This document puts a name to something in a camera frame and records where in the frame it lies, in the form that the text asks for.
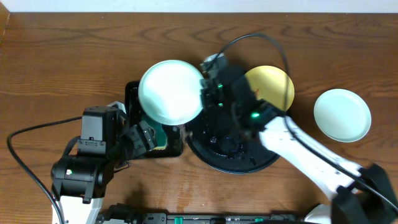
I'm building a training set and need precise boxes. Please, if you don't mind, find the green and yellow sponge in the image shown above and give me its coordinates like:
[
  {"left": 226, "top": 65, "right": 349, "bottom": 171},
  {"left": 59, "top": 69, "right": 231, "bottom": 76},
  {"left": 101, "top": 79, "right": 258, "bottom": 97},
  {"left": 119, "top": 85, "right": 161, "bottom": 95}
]
[{"left": 142, "top": 114, "right": 168, "bottom": 150}]

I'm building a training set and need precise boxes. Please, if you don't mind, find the light blue plate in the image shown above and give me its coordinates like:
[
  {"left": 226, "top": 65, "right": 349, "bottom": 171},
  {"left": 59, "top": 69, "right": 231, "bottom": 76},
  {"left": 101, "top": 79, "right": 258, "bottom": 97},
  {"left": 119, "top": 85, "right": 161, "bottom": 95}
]
[
  {"left": 138, "top": 60, "right": 203, "bottom": 126},
  {"left": 313, "top": 89, "right": 372, "bottom": 142}
]

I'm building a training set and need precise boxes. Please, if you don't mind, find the yellow plate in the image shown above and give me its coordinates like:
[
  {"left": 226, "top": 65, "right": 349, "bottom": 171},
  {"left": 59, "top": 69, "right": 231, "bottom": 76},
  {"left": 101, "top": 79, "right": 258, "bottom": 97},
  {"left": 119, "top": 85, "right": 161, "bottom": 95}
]
[{"left": 245, "top": 65, "right": 295, "bottom": 111}]

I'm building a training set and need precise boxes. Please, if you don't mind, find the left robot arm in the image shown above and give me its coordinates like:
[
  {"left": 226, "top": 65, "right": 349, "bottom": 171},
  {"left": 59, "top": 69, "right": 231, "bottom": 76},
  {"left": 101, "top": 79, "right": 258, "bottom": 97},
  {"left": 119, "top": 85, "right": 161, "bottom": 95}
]
[{"left": 51, "top": 118, "right": 157, "bottom": 223}]

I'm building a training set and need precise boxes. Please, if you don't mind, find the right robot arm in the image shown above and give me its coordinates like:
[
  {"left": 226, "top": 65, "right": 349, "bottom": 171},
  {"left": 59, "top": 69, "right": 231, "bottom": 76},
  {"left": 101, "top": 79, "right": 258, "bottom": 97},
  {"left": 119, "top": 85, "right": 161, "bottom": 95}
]
[{"left": 201, "top": 66, "right": 397, "bottom": 223}]

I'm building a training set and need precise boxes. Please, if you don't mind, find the black rectangular water tray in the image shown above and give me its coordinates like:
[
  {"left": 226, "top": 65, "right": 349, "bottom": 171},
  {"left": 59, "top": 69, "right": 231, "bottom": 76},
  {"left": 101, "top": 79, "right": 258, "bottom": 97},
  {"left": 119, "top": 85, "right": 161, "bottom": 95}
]
[{"left": 124, "top": 81, "right": 183, "bottom": 159}]

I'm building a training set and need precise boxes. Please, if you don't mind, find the round black serving tray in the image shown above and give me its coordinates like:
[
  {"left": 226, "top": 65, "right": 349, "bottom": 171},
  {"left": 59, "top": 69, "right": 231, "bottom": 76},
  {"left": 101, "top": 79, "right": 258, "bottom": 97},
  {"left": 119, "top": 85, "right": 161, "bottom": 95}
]
[{"left": 185, "top": 67, "right": 292, "bottom": 174}]

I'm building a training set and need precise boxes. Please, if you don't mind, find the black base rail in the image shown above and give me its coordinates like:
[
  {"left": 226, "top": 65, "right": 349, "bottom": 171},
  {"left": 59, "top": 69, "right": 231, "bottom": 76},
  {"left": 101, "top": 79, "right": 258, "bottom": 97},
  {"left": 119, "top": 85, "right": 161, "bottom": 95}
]
[{"left": 95, "top": 203, "right": 303, "bottom": 224}]

